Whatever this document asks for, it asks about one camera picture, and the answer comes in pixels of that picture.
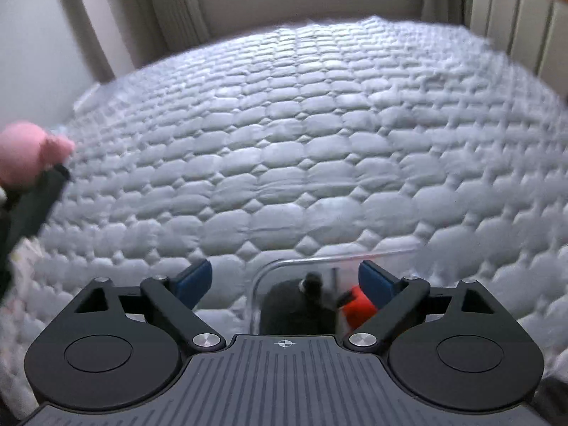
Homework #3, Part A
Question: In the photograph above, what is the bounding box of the pink plush toy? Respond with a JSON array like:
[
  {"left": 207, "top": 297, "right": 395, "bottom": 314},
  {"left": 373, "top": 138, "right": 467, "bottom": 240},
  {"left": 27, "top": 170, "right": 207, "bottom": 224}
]
[{"left": 0, "top": 120, "right": 76, "bottom": 188}]

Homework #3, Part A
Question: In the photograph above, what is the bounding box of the red figure toy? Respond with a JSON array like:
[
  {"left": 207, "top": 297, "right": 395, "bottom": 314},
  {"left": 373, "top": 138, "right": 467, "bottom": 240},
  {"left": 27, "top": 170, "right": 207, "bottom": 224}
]
[{"left": 336, "top": 286, "right": 379, "bottom": 333}]

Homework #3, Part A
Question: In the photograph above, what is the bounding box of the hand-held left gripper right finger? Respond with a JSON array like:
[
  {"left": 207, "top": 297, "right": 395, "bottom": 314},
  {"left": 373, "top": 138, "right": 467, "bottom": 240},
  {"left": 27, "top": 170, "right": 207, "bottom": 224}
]
[{"left": 346, "top": 260, "right": 502, "bottom": 355}]

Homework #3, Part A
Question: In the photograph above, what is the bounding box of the dark folded cloth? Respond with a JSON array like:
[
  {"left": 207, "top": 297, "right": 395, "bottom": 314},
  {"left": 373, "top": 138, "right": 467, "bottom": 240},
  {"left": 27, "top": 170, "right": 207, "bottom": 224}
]
[{"left": 0, "top": 164, "right": 72, "bottom": 296}]

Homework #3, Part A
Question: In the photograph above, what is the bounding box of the white spotted cloth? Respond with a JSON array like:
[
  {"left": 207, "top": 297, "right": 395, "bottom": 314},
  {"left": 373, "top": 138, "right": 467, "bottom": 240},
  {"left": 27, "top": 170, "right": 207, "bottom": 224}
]
[{"left": 8, "top": 237, "right": 43, "bottom": 278}]

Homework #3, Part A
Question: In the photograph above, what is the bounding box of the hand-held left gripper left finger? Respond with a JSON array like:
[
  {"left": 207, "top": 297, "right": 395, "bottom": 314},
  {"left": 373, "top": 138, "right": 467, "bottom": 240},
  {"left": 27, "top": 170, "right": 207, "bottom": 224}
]
[{"left": 66, "top": 258, "right": 226, "bottom": 356}]

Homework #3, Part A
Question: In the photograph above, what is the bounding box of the black plush toy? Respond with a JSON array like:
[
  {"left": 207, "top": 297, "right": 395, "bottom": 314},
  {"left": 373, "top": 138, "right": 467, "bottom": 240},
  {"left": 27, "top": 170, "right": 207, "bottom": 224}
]
[{"left": 261, "top": 271, "right": 340, "bottom": 334}]

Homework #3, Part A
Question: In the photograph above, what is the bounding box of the clear divided glass container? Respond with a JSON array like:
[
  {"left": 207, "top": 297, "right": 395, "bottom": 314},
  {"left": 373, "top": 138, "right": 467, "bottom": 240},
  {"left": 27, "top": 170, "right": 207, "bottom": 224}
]
[{"left": 252, "top": 247, "right": 419, "bottom": 336}]

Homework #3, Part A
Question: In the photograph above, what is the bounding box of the grey quilted mattress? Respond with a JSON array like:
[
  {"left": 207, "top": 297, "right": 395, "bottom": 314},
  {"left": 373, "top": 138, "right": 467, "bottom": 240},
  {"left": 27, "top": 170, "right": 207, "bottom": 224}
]
[{"left": 0, "top": 15, "right": 568, "bottom": 413}]

